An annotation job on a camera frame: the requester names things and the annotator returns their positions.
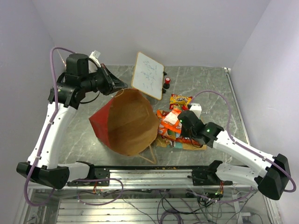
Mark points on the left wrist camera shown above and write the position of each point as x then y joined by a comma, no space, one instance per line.
94,57

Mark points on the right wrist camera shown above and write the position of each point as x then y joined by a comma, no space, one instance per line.
196,108

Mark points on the red paper bag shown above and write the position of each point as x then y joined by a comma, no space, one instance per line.
127,125

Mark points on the yellow M&M's packet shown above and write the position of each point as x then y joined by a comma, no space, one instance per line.
180,100

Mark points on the small whiteboard yellow frame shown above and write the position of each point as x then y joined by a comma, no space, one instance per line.
148,76

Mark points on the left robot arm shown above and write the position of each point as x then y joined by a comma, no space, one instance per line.
83,74

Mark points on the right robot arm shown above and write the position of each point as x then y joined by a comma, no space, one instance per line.
267,173

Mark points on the aluminium frame rail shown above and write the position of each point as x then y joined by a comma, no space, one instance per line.
137,177

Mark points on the red KitKat packet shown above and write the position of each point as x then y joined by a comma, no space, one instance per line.
179,107

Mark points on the gold crispy snack bag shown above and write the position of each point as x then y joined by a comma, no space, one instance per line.
161,143

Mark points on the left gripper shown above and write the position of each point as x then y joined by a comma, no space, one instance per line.
112,84

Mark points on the orange chips bag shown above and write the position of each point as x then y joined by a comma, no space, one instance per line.
170,126

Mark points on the red Doritos bag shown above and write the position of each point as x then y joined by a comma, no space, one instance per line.
187,141

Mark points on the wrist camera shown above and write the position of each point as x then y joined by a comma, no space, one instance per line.
196,108
94,57

